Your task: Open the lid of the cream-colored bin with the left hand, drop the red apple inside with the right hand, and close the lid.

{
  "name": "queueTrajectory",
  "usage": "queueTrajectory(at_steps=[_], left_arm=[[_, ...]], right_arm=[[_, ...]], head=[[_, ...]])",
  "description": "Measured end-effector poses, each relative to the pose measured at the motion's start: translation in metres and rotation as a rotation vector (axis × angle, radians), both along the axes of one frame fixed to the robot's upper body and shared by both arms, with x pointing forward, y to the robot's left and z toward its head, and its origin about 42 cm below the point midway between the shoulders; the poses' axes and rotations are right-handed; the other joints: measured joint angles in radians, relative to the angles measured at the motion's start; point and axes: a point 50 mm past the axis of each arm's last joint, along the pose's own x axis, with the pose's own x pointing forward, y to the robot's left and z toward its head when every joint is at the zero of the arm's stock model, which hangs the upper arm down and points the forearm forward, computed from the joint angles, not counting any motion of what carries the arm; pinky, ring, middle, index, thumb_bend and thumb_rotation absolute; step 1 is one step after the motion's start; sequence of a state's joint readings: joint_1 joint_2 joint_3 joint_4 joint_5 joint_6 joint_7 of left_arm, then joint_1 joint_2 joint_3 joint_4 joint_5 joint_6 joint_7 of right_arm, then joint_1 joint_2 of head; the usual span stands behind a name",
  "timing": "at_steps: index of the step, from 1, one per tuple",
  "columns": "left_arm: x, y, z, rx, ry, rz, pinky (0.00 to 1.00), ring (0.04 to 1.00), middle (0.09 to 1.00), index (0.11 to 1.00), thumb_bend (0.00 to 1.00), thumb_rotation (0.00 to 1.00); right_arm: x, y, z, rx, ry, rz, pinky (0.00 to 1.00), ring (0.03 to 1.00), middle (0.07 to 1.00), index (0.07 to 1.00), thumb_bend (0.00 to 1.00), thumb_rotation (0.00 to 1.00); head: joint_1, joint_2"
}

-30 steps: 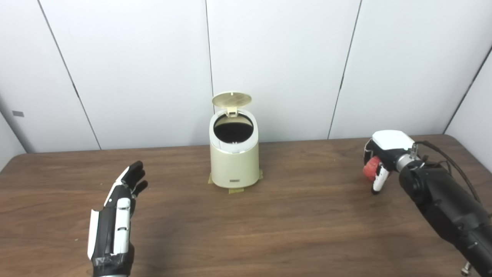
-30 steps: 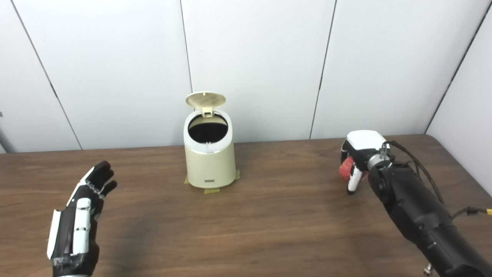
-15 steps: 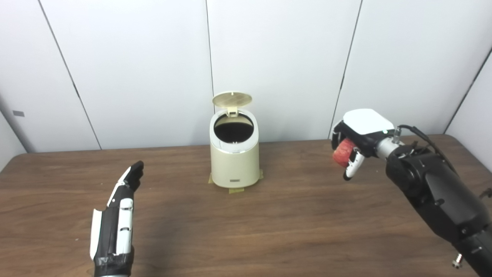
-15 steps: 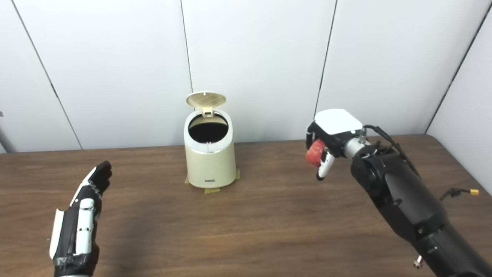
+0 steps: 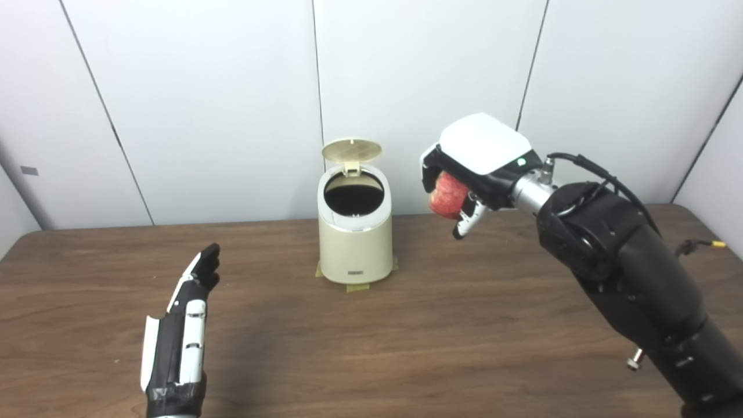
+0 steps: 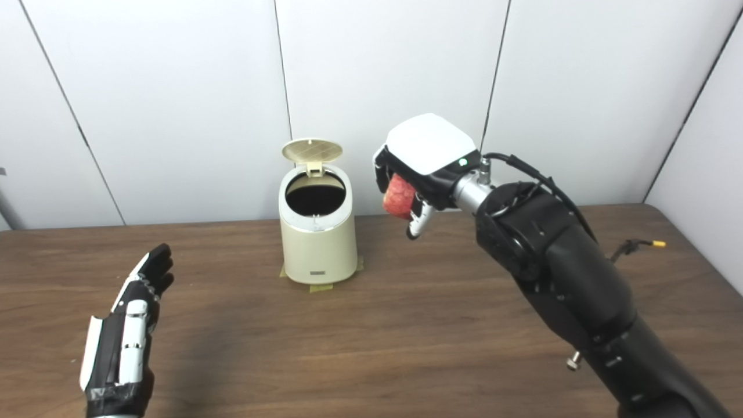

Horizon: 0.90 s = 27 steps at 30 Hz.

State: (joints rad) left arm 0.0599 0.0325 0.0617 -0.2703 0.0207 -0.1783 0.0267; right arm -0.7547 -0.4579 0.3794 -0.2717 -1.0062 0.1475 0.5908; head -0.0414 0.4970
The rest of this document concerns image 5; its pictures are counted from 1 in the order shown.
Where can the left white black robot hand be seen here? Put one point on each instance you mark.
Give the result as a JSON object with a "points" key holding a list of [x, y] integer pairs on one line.
{"points": [[168, 360]]}

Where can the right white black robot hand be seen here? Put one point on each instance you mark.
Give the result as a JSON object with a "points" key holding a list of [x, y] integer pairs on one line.
{"points": [[482, 145]]}

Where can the red apple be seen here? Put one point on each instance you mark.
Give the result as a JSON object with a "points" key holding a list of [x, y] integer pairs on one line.
{"points": [[450, 194]]}

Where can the cream round bin lid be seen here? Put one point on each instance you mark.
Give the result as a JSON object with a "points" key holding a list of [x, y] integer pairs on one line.
{"points": [[351, 150]]}

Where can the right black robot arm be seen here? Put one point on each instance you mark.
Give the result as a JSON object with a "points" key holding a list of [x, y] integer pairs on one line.
{"points": [[638, 261]]}

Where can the cream-colored bin body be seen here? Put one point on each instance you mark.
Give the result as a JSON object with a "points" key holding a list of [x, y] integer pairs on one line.
{"points": [[355, 252]]}

